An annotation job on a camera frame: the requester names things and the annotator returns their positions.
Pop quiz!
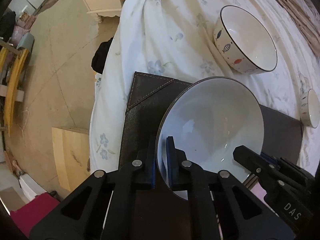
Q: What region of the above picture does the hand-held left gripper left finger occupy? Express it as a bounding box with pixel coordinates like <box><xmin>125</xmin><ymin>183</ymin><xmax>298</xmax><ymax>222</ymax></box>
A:
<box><xmin>29</xmin><ymin>135</ymin><xmax>157</xmax><ymax>240</ymax></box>

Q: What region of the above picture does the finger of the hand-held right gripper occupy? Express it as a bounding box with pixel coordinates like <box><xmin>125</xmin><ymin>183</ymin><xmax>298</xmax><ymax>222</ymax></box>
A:
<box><xmin>260</xmin><ymin>152</ymin><xmax>283</xmax><ymax>166</ymax></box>
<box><xmin>232</xmin><ymin>145</ymin><xmax>275</xmax><ymax>180</ymax></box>

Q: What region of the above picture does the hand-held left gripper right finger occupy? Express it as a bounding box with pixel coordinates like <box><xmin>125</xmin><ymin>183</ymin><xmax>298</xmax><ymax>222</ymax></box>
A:
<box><xmin>166</xmin><ymin>136</ymin><xmax>297</xmax><ymax>240</ymax></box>

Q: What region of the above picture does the large white fish-print bowl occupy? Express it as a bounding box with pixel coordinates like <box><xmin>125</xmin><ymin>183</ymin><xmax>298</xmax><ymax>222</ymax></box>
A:
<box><xmin>155</xmin><ymin>76</ymin><xmax>265</xmax><ymax>202</ymax></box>

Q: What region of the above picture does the small white fish-print bowl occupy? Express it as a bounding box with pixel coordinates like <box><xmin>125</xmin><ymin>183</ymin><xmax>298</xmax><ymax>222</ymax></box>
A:
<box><xmin>299</xmin><ymin>88</ymin><xmax>320</xmax><ymax>129</ymax></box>

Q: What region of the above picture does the medium white fish-print bowl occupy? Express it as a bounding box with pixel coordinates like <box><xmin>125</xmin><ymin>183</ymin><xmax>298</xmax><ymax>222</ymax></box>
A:
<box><xmin>213</xmin><ymin>5</ymin><xmax>278</xmax><ymax>75</ymax></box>

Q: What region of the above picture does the black leather mat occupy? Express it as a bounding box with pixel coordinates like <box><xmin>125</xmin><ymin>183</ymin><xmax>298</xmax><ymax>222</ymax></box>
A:
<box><xmin>119</xmin><ymin>71</ymin><xmax>303</xmax><ymax>240</ymax></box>

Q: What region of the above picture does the light wooden board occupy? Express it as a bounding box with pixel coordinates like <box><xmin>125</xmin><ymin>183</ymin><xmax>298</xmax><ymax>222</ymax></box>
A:
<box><xmin>52</xmin><ymin>127</ymin><xmax>90</xmax><ymax>192</ymax></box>

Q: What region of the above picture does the magenta cloth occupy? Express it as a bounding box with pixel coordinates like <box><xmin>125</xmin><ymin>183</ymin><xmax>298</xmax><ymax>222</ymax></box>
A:
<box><xmin>10</xmin><ymin>192</ymin><xmax>60</xmax><ymax>230</ymax></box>

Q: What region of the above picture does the black cloth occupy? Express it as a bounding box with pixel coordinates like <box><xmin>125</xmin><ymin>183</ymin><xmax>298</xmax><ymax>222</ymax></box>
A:
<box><xmin>91</xmin><ymin>37</ymin><xmax>114</xmax><ymax>74</ymax></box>

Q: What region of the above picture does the yellow wooden rack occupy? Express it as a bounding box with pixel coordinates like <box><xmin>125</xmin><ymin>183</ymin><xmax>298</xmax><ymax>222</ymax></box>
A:
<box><xmin>0</xmin><ymin>47</ymin><xmax>29</xmax><ymax>137</ymax></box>

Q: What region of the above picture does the grey bin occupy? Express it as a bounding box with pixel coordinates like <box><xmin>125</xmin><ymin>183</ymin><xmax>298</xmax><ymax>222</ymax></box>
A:
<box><xmin>16</xmin><ymin>33</ymin><xmax>34</xmax><ymax>50</ymax></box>

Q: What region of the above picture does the printed carton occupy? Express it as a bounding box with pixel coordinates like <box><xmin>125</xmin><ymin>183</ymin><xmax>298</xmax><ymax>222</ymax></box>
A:
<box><xmin>14</xmin><ymin>12</ymin><xmax>38</xmax><ymax>34</ymax></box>

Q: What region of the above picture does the black bag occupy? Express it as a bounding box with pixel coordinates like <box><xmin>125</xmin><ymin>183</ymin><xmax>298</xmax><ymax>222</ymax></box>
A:
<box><xmin>0</xmin><ymin>11</ymin><xmax>17</xmax><ymax>40</ymax></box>

